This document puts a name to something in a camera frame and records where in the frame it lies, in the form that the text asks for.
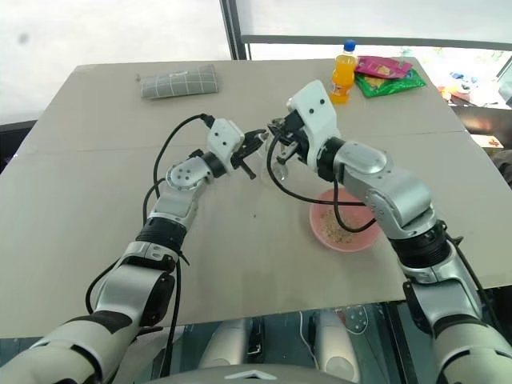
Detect grey round disc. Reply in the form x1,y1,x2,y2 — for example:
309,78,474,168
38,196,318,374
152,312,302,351
343,306,375,333

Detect white rounded robot leg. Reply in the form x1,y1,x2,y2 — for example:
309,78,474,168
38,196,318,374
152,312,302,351
199,318,250,369
314,310,359,373

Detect clear glass cup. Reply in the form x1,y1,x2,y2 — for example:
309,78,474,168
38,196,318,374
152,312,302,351
277,142,295,179

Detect oatmeal flakes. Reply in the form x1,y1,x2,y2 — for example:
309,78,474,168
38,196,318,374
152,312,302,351
322,207,361,245

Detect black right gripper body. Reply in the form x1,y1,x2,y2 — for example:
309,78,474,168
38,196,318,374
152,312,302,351
279,110,312,161

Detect clear glass mug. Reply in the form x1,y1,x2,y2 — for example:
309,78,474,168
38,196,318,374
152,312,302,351
258,131,291,189

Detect white rounded left robot leg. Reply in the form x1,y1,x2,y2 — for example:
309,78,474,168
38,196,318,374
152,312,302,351
199,318,250,369

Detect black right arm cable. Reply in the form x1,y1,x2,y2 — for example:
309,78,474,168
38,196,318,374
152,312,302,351
266,135,503,337

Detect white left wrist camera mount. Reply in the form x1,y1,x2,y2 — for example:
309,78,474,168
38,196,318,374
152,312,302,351
206,118,246,176

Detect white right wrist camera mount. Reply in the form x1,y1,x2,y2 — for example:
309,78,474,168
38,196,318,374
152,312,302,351
286,78,342,166

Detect grey grid pattern pouch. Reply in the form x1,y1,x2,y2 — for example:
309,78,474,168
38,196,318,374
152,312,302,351
139,63,220,100

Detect dark rounded object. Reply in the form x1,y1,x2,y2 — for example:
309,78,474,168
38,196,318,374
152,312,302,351
490,148,512,181

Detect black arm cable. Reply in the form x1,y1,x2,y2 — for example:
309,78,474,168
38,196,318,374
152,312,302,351
85,114,217,379
266,135,503,337

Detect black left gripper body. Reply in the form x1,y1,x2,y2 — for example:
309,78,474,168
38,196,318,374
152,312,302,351
231,134,262,166

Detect thin white cable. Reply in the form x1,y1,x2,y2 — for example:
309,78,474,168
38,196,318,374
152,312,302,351
298,311,318,358

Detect magenta snack packet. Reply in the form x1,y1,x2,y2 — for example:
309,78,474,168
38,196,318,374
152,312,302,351
354,55,413,80

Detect white rounded right robot leg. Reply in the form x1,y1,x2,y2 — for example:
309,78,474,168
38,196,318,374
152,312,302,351
314,310,359,373

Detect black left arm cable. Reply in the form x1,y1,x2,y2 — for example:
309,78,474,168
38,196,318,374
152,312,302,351
85,114,217,379

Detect dark window frame post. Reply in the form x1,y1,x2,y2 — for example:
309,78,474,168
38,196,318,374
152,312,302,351
218,0,249,61

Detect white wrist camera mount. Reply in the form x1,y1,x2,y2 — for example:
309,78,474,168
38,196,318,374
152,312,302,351
286,78,342,166
206,118,246,176

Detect green snack packet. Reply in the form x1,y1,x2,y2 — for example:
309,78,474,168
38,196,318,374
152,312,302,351
354,67,427,98

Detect grey robot torso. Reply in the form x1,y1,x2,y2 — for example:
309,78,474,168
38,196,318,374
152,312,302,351
147,362,333,384

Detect grey metal railing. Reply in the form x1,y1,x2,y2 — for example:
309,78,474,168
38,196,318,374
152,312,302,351
241,34,512,52

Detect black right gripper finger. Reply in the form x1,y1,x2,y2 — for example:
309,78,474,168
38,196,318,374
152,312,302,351
274,140,300,166
266,117,290,138

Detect orange juice bottle blue cap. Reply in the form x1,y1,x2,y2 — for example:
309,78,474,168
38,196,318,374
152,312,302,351
329,38,358,106

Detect pink bowl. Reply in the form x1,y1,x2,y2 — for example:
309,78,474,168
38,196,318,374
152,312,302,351
309,188,383,253

